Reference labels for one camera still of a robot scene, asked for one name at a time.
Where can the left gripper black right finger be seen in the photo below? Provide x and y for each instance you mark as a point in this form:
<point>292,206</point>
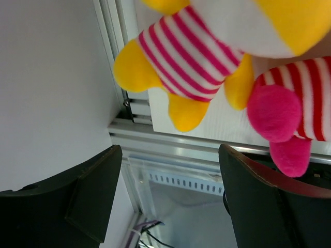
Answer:
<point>269,209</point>

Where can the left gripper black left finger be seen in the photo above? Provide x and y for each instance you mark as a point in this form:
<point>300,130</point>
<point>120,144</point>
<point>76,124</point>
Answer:
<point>70,209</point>

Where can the white plush, yellow glasses, table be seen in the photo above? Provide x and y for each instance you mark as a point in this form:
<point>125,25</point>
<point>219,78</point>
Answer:
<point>290,107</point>

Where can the perforated cable tray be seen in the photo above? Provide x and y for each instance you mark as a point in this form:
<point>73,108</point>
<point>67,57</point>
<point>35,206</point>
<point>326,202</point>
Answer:
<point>190,183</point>

